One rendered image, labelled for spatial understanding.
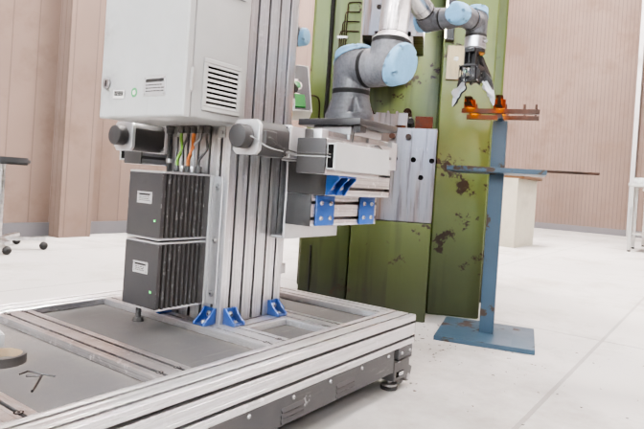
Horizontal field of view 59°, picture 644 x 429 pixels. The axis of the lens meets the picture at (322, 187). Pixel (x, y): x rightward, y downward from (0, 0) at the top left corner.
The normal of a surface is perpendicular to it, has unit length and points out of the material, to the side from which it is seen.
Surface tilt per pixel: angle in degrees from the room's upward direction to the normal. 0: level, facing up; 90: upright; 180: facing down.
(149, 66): 90
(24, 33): 90
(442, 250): 90
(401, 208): 90
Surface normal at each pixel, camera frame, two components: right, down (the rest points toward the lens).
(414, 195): -0.17, 0.00
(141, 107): -0.58, -0.04
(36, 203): 0.81, 0.06
